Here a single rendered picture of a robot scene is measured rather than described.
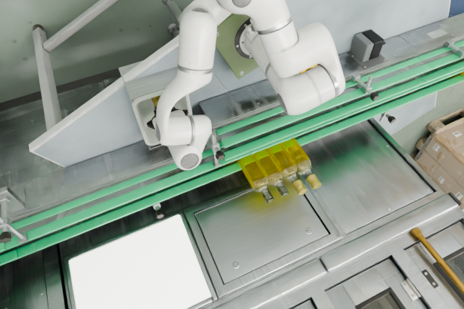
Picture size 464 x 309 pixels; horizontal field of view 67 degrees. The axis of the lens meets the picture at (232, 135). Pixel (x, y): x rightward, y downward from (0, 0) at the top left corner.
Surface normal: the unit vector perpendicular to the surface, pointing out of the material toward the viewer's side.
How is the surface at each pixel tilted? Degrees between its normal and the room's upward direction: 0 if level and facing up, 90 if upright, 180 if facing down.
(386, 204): 90
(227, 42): 3
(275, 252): 90
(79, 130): 0
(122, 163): 90
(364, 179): 90
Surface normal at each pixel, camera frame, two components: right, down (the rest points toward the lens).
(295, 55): 0.07, 0.32
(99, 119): 0.41, 0.70
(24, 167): -0.03, -0.62
